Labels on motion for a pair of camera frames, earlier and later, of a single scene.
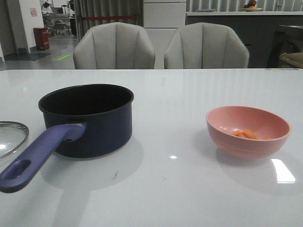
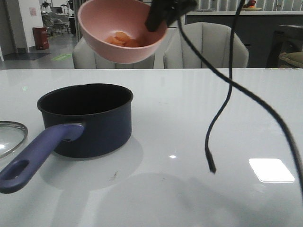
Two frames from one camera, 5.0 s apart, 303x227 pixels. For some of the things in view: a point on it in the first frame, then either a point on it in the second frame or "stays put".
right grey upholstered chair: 205,45 stays put
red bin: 42,38 stays put
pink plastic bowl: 245,132 -> 116,30
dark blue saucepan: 83,121 stays put
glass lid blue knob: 13,135 stays put
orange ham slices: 248,134 -> 121,38
